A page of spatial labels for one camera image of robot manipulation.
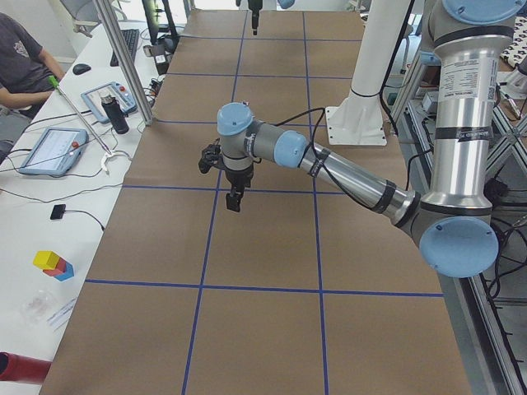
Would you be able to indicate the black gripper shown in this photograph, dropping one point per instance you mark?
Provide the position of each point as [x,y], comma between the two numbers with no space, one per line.
[255,16]
[239,178]

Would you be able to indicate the black monitor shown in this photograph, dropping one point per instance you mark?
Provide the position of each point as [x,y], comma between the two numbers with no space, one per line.
[160,24]

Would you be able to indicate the black box with label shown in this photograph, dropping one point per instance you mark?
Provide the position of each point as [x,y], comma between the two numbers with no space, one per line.
[161,59]

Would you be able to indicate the black keyboard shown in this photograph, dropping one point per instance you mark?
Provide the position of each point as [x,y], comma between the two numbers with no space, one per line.
[131,37]

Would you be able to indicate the black water bottle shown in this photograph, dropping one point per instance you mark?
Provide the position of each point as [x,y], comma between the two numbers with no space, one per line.
[114,113]

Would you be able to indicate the far teach pendant tablet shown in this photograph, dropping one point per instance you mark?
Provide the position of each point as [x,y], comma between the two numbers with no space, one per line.
[105,94]

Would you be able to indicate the teach pendant tablet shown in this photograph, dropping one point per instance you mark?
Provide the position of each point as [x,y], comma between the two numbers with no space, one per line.
[105,94]
[56,152]

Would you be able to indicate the small black puck device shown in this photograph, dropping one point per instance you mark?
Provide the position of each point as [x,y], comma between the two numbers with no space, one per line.
[57,212]

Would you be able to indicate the blue toy block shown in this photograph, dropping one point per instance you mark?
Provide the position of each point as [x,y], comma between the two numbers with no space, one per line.
[67,274]

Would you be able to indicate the black computer mouse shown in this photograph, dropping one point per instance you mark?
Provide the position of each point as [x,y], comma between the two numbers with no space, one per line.
[80,68]

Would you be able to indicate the near teach pendant tablet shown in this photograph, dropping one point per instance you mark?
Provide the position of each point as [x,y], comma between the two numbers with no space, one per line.
[56,152]

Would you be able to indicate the red toy block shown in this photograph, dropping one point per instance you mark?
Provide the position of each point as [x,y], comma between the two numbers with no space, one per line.
[59,269]

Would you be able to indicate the yellow toy block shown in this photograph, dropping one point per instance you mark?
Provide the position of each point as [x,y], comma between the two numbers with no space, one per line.
[46,260]

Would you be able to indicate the reacher grabber stick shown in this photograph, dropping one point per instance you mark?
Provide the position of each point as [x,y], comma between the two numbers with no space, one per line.
[109,153]

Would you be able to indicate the seated person grey shirt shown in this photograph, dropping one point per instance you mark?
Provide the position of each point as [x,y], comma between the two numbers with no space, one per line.
[25,69]

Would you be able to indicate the red cylinder object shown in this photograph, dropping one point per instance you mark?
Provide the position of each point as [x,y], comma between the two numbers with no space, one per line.
[23,369]

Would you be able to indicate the white pedestal column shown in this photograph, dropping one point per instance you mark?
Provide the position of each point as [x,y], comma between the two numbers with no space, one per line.
[358,121]

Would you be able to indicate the aluminium frame post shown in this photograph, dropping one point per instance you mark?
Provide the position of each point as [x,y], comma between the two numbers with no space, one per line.
[113,31]

